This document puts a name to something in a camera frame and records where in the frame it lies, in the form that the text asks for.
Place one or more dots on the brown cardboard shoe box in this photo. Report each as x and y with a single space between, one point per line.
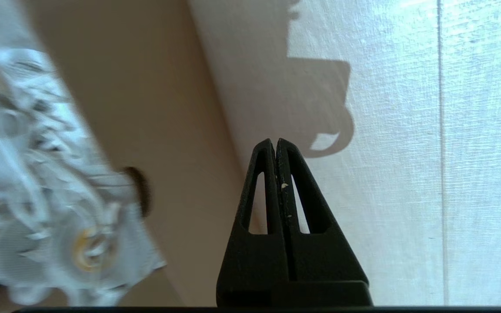
146 108

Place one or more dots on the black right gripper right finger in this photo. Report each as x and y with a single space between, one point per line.
328 261

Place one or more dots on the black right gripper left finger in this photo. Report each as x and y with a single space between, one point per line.
259 261

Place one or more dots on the white mesh sneaker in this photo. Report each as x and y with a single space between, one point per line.
37 174

